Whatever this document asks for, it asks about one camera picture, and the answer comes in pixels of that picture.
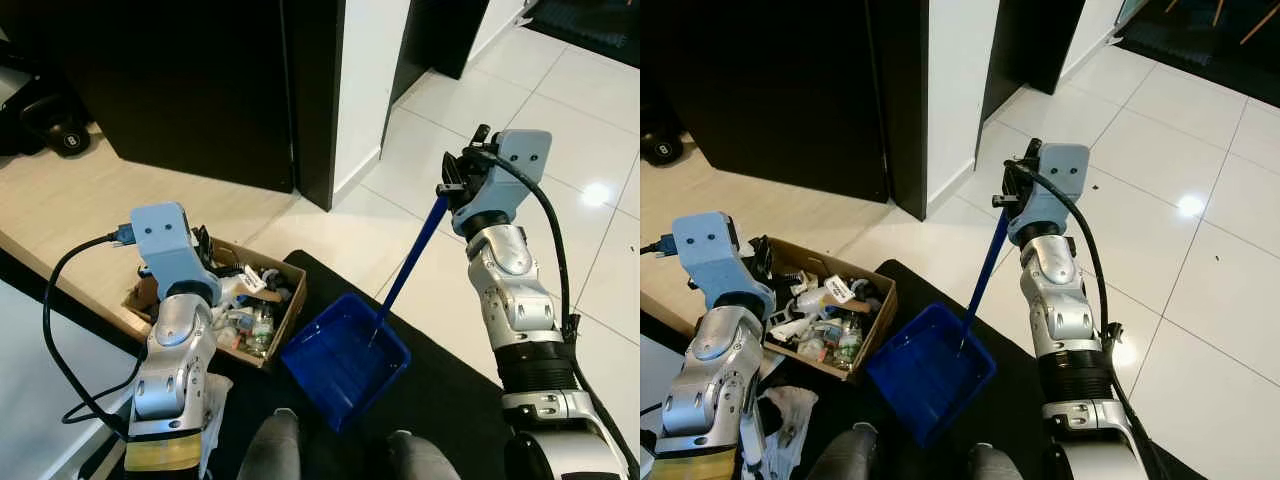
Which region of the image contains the blue long-handled dustpan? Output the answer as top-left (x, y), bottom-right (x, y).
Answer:
top-left (866, 205), bottom-right (1011, 448)
top-left (280, 193), bottom-right (451, 434)

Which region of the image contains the black floor mat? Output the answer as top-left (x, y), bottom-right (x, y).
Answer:
top-left (640, 258), bottom-right (1211, 480)
top-left (75, 250), bottom-right (641, 480)

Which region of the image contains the clear plastic bottle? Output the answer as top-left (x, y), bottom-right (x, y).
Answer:
top-left (243, 303), bottom-right (277, 359)
top-left (828, 315), bottom-right (866, 369)

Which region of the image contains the brown cardboard box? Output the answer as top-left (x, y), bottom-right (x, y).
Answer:
top-left (122, 236), bottom-right (309, 372)
top-left (738, 236), bottom-right (899, 383)

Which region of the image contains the black doorway panel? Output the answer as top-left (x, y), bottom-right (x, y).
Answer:
top-left (980, 0), bottom-right (1086, 126)
top-left (385, 0), bottom-right (491, 111)

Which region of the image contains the black kettlebell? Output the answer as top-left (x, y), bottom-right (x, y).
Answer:
top-left (640, 125), bottom-right (686, 166)
top-left (18, 93), bottom-right (93, 159)

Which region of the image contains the dark grey rug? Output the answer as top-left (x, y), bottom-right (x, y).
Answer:
top-left (520, 0), bottom-right (641, 69)
top-left (1115, 0), bottom-right (1280, 106)

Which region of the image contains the wide black door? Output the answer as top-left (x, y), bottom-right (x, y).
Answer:
top-left (55, 0), bottom-right (346, 213)
top-left (640, 0), bottom-right (931, 221)

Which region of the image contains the grey left robot leg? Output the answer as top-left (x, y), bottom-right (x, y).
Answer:
top-left (805, 422), bottom-right (879, 480)
top-left (238, 408), bottom-right (301, 480)

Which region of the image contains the grey robot leg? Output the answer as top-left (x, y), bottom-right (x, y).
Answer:
top-left (965, 443), bottom-right (1026, 480)
top-left (385, 430), bottom-right (463, 480)
top-left (238, 408), bottom-right (301, 480)
top-left (805, 422), bottom-right (879, 480)

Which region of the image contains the black and white gym gear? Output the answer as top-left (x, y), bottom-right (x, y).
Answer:
top-left (0, 45), bottom-right (51, 156)

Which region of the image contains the wooden chair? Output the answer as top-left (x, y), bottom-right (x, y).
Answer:
top-left (1163, 0), bottom-right (1280, 46)

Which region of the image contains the grey right robot leg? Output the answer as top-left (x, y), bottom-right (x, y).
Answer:
top-left (965, 443), bottom-right (1026, 480)
top-left (385, 430), bottom-right (463, 480)

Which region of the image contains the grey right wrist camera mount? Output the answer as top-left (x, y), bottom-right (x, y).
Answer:
top-left (480, 129), bottom-right (554, 229)
top-left (1020, 143), bottom-right (1091, 241)

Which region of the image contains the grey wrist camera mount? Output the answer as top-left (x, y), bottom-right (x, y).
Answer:
top-left (480, 129), bottom-right (554, 229)
top-left (130, 202), bottom-right (223, 301)
top-left (1020, 143), bottom-right (1091, 241)
top-left (672, 211), bottom-right (776, 311)

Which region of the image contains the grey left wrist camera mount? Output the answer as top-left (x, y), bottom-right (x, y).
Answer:
top-left (130, 202), bottom-right (223, 301)
top-left (672, 211), bottom-right (776, 311)

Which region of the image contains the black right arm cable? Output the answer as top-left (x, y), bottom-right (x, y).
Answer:
top-left (1008, 160), bottom-right (1176, 480)
top-left (465, 148), bottom-right (641, 480)

